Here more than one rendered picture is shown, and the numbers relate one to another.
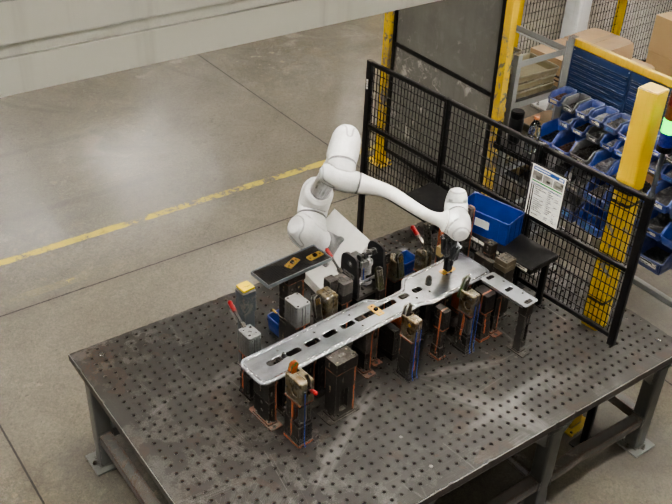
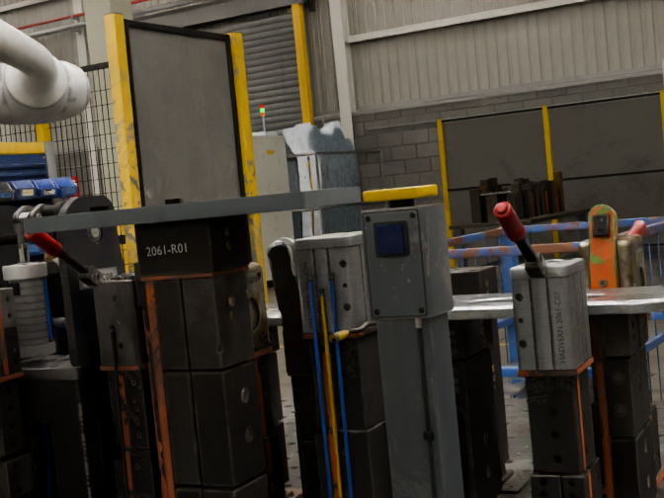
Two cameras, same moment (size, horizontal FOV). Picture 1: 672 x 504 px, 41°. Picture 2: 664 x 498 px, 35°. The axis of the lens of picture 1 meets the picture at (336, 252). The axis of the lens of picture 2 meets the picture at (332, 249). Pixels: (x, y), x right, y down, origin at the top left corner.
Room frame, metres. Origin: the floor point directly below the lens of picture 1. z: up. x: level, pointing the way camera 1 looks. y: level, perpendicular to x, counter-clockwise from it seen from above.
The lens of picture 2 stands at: (3.71, 1.38, 1.16)
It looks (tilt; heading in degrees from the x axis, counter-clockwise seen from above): 3 degrees down; 248
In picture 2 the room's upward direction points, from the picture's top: 6 degrees counter-clockwise
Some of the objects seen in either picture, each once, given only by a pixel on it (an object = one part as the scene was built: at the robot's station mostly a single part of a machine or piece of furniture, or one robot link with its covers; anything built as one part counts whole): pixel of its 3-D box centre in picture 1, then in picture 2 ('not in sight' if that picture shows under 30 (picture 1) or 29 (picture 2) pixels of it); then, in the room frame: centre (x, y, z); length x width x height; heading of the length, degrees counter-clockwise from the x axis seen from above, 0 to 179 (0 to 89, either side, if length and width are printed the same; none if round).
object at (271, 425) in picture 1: (265, 393); (626, 416); (2.88, 0.28, 0.84); 0.18 x 0.06 x 0.29; 41
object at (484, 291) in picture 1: (481, 313); not in sight; (3.52, -0.72, 0.84); 0.11 x 0.10 x 0.28; 41
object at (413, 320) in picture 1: (409, 346); not in sight; (3.21, -0.36, 0.87); 0.12 x 0.09 x 0.35; 41
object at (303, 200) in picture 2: (291, 265); (189, 210); (3.40, 0.20, 1.16); 0.37 x 0.14 x 0.02; 131
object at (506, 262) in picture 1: (500, 286); not in sight; (3.69, -0.84, 0.88); 0.08 x 0.08 x 0.36; 41
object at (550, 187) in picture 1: (545, 195); not in sight; (3.90, -1.03, 1.30); 0.23 x 0.02 x 0.31; 41
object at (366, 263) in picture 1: (362, 290); (59, 375); (3.52, -0.13, 0.94); 0.18 x 0.13 x 0.49; 131
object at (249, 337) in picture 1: (250, 362); (560, 419); (3.03, 0.36, 0.88); 0.11 x 0.10 x 0.36; 41
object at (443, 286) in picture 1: (373, 313); (210, 314); (3.28, -0.19, 1.00); 1.38 x 0.22 x 0.02; 131
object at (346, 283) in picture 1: (341, 310); (144, 414); (3.43, -0.04, 0.89); 0.13 x 0.11 x 0.38; 41
